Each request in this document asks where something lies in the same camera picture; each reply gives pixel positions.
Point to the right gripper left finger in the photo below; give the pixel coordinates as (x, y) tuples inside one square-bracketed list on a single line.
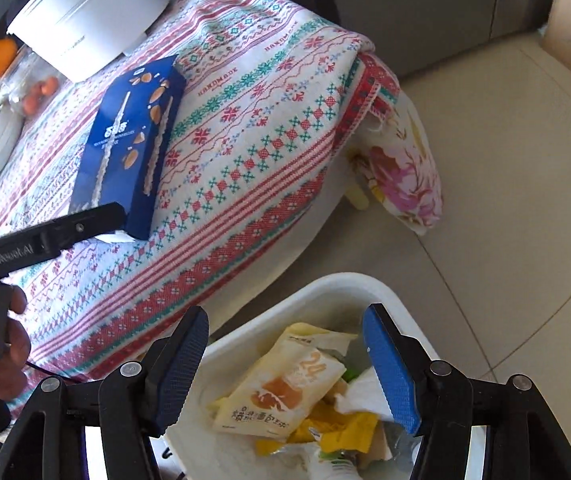
[(140, 400)]

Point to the person's left hand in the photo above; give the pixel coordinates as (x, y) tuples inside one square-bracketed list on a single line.
[(17, 347)]

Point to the white electric cooking pot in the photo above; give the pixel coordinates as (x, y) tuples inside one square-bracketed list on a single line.
[(80, 37)]

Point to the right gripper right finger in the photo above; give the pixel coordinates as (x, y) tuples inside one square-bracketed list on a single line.
[(429, 398)]

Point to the white plastic bottle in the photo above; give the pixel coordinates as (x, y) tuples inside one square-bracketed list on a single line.
[(328, 466)]

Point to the patterned red green tablecloth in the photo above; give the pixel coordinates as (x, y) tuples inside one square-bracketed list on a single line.
[(273, 93)]

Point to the blue almond snack box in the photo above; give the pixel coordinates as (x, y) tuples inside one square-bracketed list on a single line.
[(124, 153)]

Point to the cream snack pouch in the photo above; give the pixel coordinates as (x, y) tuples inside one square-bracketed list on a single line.
[(280, 389)]

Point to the white tissue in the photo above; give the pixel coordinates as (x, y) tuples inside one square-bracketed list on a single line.
[(364, 394)]

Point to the floral under cloth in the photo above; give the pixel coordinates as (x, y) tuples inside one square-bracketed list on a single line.
[(392, 155)]

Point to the yellow wrapper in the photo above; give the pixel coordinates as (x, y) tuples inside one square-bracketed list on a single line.
[(331, 430)]

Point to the white trash bin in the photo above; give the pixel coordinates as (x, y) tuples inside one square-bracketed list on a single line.
[(336, 302)]

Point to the dark grey refrigerator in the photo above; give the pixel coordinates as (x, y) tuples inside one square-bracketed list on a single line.
[(440, 5)]

